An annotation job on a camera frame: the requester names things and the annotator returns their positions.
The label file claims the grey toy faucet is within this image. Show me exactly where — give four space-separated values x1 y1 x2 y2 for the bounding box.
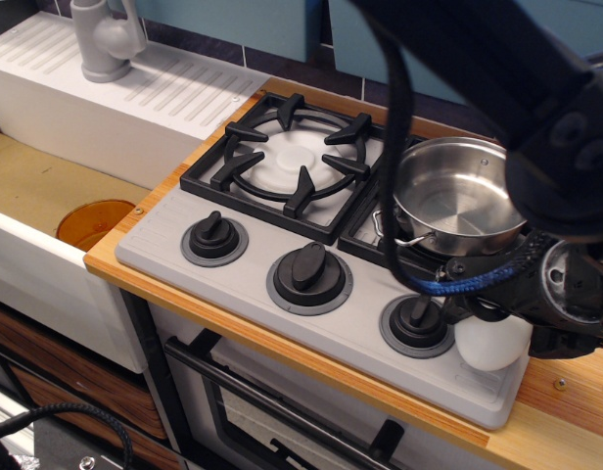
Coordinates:
70 0 147 83

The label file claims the orange sink drain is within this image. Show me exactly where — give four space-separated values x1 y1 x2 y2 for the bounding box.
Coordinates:
56 199 135 252

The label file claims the wooden drawer front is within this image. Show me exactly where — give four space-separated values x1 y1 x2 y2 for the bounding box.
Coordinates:
0 303 181 469

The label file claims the black middle stove knob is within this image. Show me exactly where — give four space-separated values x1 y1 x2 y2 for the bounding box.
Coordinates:
266 242 353 316

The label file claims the toy oven door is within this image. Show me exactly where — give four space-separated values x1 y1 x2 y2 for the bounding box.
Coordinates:
151 298 528 469

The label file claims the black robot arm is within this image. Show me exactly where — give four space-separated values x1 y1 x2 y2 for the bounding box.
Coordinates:
356 1 603 359

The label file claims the black burner grate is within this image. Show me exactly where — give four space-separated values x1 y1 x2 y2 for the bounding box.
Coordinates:
337 134 533 285
180 93 384 245

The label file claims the white toy sink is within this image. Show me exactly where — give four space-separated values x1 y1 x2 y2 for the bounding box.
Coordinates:
0 13 266 373

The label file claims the stainless steel pot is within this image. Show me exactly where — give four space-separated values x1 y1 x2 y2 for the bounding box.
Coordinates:
393 137 526 257

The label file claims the grey toy stove top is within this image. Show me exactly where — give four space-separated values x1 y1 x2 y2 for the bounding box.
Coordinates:
114 91 533 432

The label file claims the black left stove knob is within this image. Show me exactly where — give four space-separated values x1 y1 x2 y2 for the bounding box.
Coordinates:
180 211 249 268

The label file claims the black stove knob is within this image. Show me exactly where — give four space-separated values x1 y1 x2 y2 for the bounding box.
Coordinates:
379 295 454 359
180 211 249 268
266 242 353 316

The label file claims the black right stove knob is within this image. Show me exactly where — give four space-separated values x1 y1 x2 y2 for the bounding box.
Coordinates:
379 295 454 359

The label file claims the black right burner grate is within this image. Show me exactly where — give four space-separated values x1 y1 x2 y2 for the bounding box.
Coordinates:
337 134 533 285

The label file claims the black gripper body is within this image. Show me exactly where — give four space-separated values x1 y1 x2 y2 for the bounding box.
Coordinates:
442 241 603 359

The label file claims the white egg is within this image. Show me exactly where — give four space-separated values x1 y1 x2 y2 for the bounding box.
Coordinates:
454 316 533 371

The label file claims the black left burner grate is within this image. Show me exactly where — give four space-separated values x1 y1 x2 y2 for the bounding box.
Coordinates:
180 93 384 245

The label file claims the black braided cable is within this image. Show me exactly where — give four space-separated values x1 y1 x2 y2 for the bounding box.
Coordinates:
0 401 135 470

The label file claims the black oven door handle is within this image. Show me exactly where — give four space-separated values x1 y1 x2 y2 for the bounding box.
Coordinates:
164 330 403 469

